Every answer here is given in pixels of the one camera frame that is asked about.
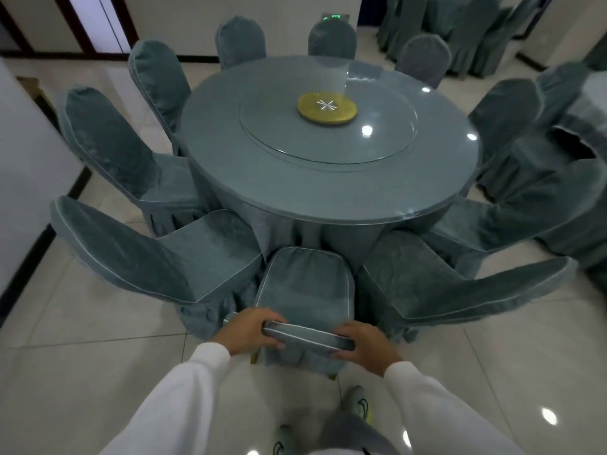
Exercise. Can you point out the person's right hand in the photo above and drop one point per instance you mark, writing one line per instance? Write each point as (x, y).
(374, 350)

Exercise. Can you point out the person's left hand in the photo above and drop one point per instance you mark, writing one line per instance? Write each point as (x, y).
(242, 334)

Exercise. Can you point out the teal covered chair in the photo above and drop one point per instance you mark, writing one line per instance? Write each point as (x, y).
(303, 289)
(422, 59)
(332, 40)
(564, 89)
(242, 40)
(427, 279)
(502, 113)
(521, 208)
(159, 75)
(583, 241)
(109, 142)
(142, 260)

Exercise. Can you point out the cluster of teal banquet chairs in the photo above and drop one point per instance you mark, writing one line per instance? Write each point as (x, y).
(474, 33)

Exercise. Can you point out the person's right forearm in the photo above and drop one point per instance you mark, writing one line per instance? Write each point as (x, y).
(450, 412)

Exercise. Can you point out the person's left forearm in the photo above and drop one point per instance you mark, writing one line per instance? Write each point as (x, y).
(166, 407)

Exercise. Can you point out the person's right shoe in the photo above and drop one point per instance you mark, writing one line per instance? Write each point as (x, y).
(358, 405)

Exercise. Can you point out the person's shoe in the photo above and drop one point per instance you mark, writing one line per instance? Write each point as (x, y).
(358, 405)
(284, 440)

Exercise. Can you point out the person's grey trousers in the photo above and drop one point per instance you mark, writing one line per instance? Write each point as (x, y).
(351, 435)

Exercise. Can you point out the person's left shoe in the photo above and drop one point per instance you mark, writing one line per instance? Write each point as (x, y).
(284, 440)

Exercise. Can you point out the round teal table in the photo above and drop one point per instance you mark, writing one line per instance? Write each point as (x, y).
(227, 175)

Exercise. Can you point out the round glass turntable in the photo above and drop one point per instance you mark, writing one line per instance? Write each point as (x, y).
(275, 137)

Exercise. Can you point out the gold turntable hub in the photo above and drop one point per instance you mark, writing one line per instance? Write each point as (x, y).
(308, 116)

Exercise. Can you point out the green lit exit sign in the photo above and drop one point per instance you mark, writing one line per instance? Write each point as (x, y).
(334, 16)

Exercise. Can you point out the dark framed glass window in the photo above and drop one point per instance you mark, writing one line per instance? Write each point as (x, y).
(95, 18)

